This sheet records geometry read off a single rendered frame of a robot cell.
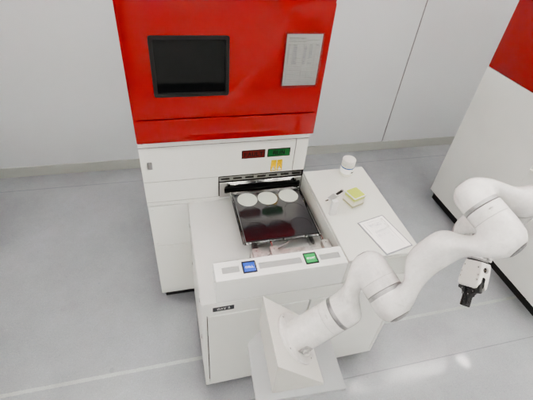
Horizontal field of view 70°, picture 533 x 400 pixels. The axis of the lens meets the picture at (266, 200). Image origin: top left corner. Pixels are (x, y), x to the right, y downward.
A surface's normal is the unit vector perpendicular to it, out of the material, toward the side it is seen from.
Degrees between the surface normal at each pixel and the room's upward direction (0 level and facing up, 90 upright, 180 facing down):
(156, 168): 90
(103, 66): 90
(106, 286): 0
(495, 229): 61
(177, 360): 0
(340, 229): 0
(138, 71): 90
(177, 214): 90
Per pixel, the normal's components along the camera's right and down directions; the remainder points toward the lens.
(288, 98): 0.24, 0.65
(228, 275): 0.08, -0.75
